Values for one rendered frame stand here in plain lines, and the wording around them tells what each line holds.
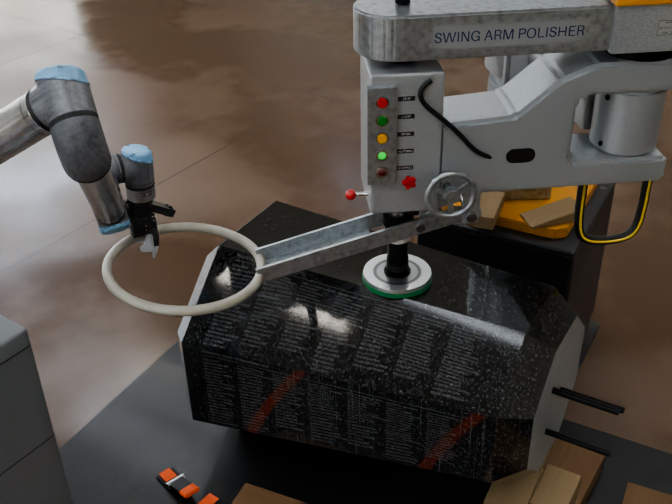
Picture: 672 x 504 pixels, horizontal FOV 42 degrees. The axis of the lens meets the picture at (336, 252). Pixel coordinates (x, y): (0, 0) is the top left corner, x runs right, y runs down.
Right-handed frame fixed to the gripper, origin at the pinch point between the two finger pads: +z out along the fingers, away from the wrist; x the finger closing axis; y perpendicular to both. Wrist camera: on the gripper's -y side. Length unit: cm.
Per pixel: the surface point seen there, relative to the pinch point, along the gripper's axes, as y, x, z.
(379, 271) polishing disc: -53, 52, -3
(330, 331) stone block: -34, 53, 13
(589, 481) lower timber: -107, 108, 71
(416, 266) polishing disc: -64, 56, -3
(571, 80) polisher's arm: -88, 83, -70
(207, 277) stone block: -15.3, 7.9, 11.6
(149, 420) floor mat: 0, -17, 89
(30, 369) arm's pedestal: 47, 12, 20
